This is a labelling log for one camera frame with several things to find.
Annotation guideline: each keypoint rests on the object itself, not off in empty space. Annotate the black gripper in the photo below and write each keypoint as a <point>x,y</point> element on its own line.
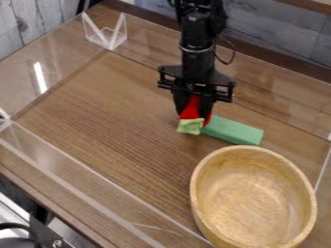
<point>195,77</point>

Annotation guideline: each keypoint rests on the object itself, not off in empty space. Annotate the red plush strawberry green leaf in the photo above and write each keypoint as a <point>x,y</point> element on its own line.
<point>191,121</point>

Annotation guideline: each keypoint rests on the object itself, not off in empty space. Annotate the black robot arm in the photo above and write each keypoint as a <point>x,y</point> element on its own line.
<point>203,21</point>

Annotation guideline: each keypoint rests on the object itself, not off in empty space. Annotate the green foam block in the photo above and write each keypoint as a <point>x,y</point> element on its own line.
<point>232,131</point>

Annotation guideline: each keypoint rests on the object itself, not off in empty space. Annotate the wooden bowl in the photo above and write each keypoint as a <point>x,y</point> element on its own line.
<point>251,199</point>

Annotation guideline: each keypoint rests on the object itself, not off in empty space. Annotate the clear acrylic tray wall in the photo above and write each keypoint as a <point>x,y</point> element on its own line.
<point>88,138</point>

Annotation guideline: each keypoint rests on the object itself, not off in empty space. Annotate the black metal stand bracket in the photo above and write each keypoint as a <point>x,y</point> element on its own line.
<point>40,236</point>

